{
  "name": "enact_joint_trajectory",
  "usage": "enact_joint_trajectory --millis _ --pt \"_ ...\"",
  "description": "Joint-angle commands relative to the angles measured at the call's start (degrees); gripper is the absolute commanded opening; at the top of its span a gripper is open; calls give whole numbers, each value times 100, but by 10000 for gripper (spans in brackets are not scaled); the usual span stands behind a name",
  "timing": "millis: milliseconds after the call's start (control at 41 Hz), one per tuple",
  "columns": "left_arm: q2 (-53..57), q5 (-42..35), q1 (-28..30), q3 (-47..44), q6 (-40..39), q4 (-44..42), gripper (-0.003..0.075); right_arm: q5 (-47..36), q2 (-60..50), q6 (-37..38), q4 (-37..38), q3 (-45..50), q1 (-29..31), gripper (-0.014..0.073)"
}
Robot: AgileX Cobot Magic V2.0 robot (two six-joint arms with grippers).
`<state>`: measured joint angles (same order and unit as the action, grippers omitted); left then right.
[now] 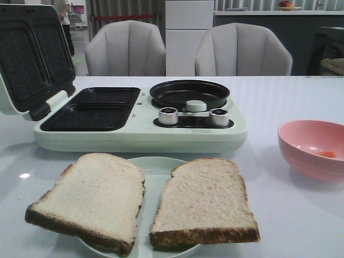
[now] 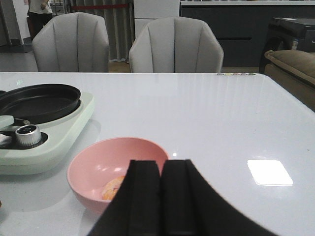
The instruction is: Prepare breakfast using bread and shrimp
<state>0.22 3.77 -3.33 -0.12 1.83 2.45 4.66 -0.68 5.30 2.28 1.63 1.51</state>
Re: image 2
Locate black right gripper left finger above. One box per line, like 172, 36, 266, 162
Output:
88, 160, 160, 236

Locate dark grey counter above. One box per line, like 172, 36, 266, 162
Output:
180, 0, 315, 67

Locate grey upholstered chair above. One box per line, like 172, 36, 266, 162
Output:
32, 12, 109, 73
129, 17, 224, 73

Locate orange cooked shrimp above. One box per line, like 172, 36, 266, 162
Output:
101, 176, 125, 201

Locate white cabinet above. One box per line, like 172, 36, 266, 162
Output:
133, 0, 180, 38

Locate grey upholstered left chair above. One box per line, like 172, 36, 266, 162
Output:
32, 12, 109, 73

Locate silver right control knob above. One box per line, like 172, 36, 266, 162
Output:
15, 124, 42, 147

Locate person in white shirt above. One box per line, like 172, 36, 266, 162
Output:
27, 0, 53, 40

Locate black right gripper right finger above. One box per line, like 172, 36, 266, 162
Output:
161, 159, 273, 236

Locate mint green breakfast maker base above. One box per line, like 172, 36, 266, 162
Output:
0, 92, 95, 175

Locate black appliance box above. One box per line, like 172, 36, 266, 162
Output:
259, 18, 315, 74

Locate mint green pan handle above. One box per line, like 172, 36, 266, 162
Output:
0, 115, 14, 129

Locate grey upholstered right chair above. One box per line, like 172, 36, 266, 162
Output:
129, 17, 224, 73

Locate black round frying pan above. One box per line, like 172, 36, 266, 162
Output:
0, 84, 81, 124

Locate pink plastic bowl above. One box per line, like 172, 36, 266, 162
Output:
67, 137, 169, 214

